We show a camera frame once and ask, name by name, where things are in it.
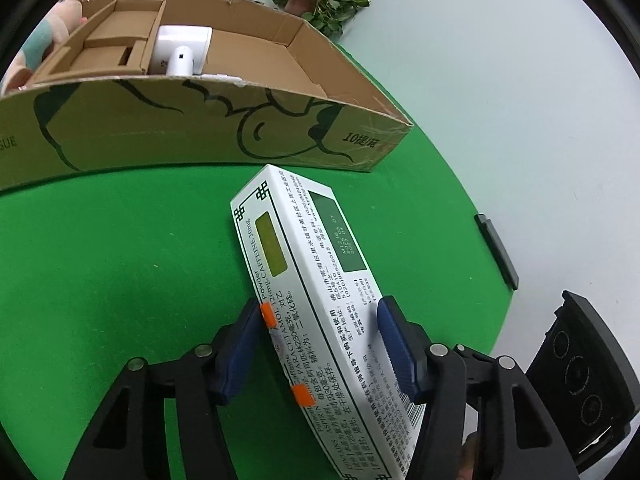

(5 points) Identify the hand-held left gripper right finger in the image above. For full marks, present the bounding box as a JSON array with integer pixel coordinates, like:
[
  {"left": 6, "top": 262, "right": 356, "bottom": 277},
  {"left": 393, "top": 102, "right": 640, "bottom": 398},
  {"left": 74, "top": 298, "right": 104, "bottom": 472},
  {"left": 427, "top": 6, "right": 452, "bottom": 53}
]
[{"left": 375, "top": 296, "right": 577, "bottom": 480}]

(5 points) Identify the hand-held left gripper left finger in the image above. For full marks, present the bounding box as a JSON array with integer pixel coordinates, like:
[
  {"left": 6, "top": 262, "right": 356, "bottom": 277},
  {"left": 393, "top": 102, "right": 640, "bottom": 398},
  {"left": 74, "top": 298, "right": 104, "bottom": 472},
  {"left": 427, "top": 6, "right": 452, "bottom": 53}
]
[{"left": 75, "top": 297, "right": 267, "bottom": 480}]

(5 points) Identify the white medicine box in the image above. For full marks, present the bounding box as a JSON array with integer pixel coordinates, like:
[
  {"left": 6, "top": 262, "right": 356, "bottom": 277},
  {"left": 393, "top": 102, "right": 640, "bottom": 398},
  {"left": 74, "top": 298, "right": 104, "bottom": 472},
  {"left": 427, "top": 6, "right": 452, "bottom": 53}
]
[{"left": 230, "top": 164, "right": 432, "bottom": 480}]

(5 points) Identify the large cardboard box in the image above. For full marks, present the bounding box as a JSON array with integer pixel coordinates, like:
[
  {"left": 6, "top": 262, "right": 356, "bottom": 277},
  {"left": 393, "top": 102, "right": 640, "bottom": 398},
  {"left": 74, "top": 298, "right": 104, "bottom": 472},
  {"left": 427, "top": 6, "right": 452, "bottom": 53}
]
[{"left": 0, "top": 0, "right": 415, "bottom": 194}]

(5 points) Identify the white hair dryer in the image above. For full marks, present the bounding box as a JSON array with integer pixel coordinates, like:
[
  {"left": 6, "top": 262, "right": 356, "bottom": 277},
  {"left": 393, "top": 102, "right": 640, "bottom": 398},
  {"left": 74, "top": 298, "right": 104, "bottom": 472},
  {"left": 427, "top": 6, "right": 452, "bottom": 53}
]
[{"left": 148, "top": 25, "right": 214, "bottom": 77}]

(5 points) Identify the black flat bar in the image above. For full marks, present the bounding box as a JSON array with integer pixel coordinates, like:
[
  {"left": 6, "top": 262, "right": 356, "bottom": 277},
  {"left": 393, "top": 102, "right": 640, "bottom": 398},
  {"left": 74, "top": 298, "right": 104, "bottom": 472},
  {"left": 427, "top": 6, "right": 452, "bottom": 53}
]
[{"left": 473, "top": 213, "right": 520, "bottom": 292}]

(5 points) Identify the green table cloth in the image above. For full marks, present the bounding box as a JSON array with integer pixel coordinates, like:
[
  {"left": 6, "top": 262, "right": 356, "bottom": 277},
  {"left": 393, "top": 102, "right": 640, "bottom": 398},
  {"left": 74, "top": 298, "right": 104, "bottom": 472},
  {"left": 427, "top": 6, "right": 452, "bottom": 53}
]
[{"left": 0, "top": 40, "right": 522, "bottom": 480}]

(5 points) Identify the cardboard insert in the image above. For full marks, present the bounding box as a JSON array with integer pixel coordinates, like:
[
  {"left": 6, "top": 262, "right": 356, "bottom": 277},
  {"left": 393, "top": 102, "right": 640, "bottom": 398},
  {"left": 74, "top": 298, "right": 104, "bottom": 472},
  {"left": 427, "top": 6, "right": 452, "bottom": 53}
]
[{"left": 24, "top": 0, "right": 168, "bottom": 86}]

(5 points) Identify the pink and teal plush toy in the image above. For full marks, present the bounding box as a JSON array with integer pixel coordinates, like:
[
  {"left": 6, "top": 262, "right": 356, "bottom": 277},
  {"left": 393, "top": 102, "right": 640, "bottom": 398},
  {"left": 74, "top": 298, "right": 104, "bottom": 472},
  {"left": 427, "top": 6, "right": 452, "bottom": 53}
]
[{"left": 0, "top": 0, "right": 97, "bottom": 97}]

